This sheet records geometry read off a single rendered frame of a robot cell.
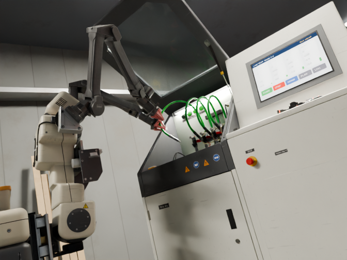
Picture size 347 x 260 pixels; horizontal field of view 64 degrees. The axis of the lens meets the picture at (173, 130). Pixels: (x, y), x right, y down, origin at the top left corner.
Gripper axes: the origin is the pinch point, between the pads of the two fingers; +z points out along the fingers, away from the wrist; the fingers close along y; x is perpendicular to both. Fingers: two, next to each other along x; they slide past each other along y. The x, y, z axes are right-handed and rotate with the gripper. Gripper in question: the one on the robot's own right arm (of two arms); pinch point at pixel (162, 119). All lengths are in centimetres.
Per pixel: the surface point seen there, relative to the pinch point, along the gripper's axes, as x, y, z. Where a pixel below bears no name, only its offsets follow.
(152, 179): 22.6, -24.8, 21.6
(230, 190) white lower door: -27, -28, 44
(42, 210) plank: 185, -40, -6
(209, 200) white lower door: -14, -33, 44
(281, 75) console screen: -56, 38, 31
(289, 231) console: -49, -41, 66
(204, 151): -18.4, -12.9, 25.6
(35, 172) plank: 193, -11, -36
